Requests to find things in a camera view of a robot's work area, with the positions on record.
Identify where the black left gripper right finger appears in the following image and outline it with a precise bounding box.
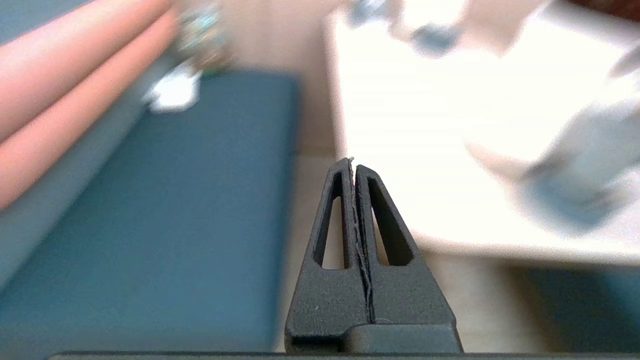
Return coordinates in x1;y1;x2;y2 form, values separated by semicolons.
356;165;463;353

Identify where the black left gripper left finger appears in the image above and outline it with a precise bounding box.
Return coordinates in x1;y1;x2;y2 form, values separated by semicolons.
285;157;373;351

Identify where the dark blue bench seat cushion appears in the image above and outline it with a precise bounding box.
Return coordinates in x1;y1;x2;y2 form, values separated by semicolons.
520;265;640;356
0;70;301;360

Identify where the small round drip tray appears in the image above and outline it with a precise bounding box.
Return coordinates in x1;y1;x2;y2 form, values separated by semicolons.
410;22;462;57

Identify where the white napkin pack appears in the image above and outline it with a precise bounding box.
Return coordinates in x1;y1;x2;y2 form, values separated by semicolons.
142;67;203;113

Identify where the large dark tea dispenser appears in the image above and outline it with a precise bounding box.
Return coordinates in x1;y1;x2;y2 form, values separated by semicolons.
460;0;640;181

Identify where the ribbed blue-grey bench backrest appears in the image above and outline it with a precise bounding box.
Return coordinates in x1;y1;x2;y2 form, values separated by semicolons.
0;0;171;296

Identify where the blue-grey tissue box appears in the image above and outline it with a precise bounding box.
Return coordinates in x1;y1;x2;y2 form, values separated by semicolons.
345;0;396;27

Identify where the pink bolster cushion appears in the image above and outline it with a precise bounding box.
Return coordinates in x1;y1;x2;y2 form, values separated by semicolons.
0;0;181;211

